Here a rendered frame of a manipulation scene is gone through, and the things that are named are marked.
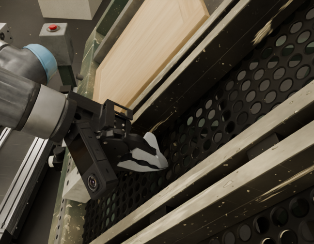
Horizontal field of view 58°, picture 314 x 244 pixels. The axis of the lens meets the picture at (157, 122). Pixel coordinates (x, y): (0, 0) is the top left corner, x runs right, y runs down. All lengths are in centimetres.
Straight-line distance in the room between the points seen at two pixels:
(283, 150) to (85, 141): 27
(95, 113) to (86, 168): 10
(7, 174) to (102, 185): 152
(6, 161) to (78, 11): 220
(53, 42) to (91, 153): 114
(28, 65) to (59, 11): 319
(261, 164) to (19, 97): 31
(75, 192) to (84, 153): 39
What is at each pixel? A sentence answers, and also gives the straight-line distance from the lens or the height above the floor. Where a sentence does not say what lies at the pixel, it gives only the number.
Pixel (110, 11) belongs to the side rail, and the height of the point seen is 101.
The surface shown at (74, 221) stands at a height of 90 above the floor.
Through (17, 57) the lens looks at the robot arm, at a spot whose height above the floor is 134.
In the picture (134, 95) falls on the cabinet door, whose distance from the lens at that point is 77.
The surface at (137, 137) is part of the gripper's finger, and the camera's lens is 45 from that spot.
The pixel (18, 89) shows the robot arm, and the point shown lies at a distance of 42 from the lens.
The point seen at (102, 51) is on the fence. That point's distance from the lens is 128.
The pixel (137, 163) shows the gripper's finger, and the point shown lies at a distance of 50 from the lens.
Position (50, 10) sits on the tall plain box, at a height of 9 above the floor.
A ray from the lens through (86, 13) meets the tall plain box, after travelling 363.
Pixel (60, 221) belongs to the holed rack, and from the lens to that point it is 84.
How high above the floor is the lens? 163
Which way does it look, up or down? 47 degrees down
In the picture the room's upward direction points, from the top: straight up
